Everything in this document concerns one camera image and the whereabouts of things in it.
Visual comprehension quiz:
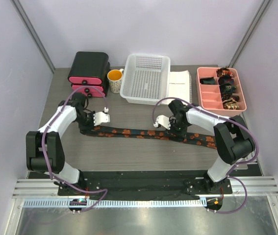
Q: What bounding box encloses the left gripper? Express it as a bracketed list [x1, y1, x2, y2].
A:
[75, 111, 100, 133]

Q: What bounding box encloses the black orange floral tie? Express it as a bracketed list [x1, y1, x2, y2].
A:
[80, 126, 217, 149]

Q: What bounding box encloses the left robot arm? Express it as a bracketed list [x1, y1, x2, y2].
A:
[25, 93, 95, 195]

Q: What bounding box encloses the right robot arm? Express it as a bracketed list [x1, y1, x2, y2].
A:
[169, 99, 256, 193]

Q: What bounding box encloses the white paper booklet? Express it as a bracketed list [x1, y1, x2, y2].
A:
[160, 70, 192, 102]

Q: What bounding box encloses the pink compartment organizer tray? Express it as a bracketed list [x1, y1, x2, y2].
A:
[196, 67, 247, 117]

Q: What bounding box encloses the black pink drawer box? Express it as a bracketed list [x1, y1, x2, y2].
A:
[68, 51, 110, 97]

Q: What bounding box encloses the floral mug yellow inside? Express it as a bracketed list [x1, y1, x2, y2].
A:
[107, 69, 124, 94]

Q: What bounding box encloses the white perforated plastic basket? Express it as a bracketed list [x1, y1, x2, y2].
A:
[120, 53, 171, 105]

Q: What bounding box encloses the green dark rolled tie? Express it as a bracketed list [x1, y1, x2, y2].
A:
[220, 85, 237, 95]

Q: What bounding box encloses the blue red rolled tie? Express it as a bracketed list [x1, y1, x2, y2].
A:
[218, 76, 234, 86]

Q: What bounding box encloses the red patterned rolled tie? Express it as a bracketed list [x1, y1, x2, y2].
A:
[216, 67, 233, 78]

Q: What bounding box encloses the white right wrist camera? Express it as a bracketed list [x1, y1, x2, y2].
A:
[153, 115, 171, 130]

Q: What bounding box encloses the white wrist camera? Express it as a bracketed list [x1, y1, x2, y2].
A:
[93, 112, 110, 126]
[153, 115, 171, 130]

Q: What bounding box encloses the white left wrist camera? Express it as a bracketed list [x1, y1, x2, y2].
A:
[93, 112, 110, 126]

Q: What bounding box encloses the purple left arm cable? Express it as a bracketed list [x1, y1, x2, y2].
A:
[41, 86, 109, 212]

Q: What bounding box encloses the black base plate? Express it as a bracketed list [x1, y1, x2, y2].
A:
[57, 169, 232, 196]

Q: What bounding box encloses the slotted cable duct rail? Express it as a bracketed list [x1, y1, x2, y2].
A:
[23, 197, 207, 209]

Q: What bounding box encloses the left aluminium frame post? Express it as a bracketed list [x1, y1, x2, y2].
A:
[10, 0, 55, 73]

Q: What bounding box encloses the aluminium corner frame post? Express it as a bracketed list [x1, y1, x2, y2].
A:
[228, 0, 273, 68]

